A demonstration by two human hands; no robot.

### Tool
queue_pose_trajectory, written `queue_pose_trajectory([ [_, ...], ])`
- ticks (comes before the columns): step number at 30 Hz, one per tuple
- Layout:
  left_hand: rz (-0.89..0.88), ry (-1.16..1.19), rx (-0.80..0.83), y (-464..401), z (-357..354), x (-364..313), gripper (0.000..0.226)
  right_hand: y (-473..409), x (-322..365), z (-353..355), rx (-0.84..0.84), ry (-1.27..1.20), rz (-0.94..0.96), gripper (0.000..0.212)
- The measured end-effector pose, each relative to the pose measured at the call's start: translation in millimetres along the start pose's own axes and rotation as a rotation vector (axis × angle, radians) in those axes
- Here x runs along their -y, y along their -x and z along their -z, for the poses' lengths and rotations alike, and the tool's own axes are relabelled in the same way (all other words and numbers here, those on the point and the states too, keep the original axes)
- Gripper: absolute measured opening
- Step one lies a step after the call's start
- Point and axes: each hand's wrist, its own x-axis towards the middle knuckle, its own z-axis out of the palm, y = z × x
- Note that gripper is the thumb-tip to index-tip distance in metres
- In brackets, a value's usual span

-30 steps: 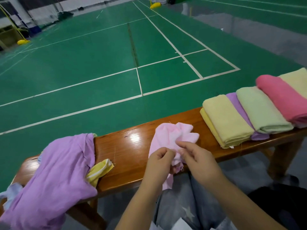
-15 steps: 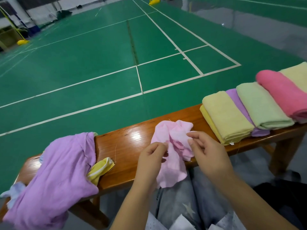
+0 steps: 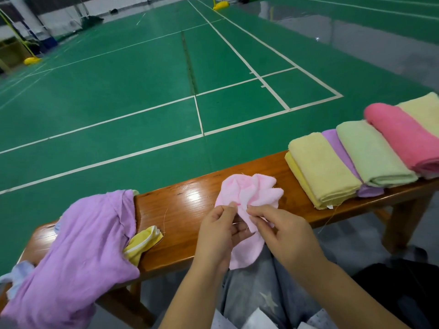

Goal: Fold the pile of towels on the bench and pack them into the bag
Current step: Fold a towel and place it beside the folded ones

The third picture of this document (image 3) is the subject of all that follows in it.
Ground person's left hand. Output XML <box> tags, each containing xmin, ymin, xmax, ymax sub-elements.
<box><xmin>194</xmin><ymin>204</ymin><xmax>253</xmax><ymax>271</ymax></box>

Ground person's right hand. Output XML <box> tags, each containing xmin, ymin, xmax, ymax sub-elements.
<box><xmin>246</xmin><ymin>204</ymin><xmax>329</xmax><ymax>271</ymax></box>

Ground pale yellow towel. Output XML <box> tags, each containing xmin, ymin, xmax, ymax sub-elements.
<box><xmin>397</xmin><ymin>91</ymin><xmax>439</xmax><ymax>139</ymax></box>
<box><xmin>284</xmin><ymin>151</ymin><xmax>337</xmax><ymax>210</ymax></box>
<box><xmin>288</xmin><ymin>132</ymin><xmax>364</xmax><ymax>206</ymax></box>

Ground light pink towel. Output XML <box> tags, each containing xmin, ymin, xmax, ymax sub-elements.
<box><xmin>214</xmin><ymin>173</ymin><xmax>285</xmax><ymax>271</ymax></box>

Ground yellow white striped cloth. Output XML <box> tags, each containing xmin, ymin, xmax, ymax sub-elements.
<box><xmin>123</xmin><ymin>225</ymin><xmax>165</xmax><ymax>266</ymax></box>

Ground purple towel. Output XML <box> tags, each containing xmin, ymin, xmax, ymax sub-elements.
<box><xmin>321</xmin><ymin>128</ymin><xmax>385</xmax><ymax>199</ymax></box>
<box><xmin>0</xmin><ymin>190</ymin><xmax>141</xmax><ymax>329</ymax></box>

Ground light green striped towel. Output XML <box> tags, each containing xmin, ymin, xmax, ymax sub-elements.
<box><xmin>335</xmin><ymin>120</ymin><xmax>419</xmax><ymax>188</ymax></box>

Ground hot pink towel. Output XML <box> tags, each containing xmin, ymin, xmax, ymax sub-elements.
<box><xmin>364</xmin><ymin>102</ymin><xmax>439</xmax><ymax>177</ymax></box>

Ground white blue towel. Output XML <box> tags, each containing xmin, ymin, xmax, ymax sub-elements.
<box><xmin>0</xmin><ymin>260</ymin><xmax>37</xmax><ymax>301</ymax></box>

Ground person's right forearm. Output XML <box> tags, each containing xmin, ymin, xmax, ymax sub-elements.
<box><xmin>302</xmin><ymin>255</ymin><xmax>411</xmax><ymax>329</ymax></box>

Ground person's left forearm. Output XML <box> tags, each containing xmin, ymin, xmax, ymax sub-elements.
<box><xmin>159</xmin><ymin>260</ymin><xmax>229</xmax><ymax>329</ymax></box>

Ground person's grey trousers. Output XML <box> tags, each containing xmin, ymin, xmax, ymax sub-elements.
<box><xmin>218</xmin><ymin>246</ymin><xmax>323</xmax><ymax>326</ymax></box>

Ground brown wooden bench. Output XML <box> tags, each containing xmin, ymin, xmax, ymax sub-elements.
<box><xmin>0</xmin><ymin>150</ymin><xmax>439</xmax><ymax>329</ymax></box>

